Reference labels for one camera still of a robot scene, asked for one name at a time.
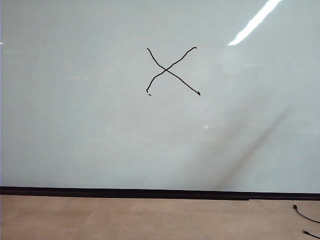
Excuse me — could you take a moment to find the black marker ink mark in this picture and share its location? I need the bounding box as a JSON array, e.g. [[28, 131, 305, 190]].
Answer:
[[145, 46, 202, 97]]

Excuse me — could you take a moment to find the whiteboard with black frame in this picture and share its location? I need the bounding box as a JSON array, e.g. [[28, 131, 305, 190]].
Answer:
[[0, 0, 320, 201]]

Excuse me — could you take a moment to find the black cable with loop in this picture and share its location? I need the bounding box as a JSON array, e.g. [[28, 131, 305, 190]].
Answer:
[[291, 203, 320, 224]]

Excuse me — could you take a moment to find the black cable with plug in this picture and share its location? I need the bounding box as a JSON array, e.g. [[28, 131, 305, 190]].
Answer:
[[302, 228, 320, 240]]

